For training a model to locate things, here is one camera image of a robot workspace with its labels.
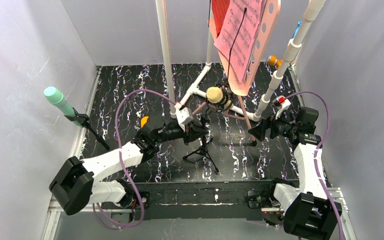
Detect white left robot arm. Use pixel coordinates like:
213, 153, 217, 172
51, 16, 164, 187
48, 115, 209, 216

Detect pink music stand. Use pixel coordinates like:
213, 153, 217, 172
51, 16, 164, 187
182, 0, 282, 147

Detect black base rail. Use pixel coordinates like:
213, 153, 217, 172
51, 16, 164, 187
136, 180, 282, 221

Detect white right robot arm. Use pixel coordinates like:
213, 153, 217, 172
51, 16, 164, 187
245, 107, 342, 240

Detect red folder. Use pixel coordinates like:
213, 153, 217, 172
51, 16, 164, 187
211, 0, 230, 37

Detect blue tube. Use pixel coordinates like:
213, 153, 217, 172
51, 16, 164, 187
292, 21, 302, 39

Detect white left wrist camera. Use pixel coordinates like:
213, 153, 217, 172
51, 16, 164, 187
174, 102, 194, 126

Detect orange tape measure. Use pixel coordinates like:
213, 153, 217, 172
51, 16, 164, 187
140, 116, 150, 128

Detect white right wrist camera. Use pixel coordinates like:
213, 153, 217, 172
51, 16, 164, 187
272, 95, 291, 120

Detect pink sheet music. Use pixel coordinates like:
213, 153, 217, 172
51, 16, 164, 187
214, 0, 265, 82

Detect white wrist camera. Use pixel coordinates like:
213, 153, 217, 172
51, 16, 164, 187
272, 95, 291, 120
174, 102, 194, 126

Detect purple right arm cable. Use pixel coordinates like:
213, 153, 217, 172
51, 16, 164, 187
283, 91, 345, 240

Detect white PVC pipe frame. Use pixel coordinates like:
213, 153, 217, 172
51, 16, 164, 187
154, 0, 327, 122

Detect orange microphone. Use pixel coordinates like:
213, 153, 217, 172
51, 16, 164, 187
266, 55, 283, 69

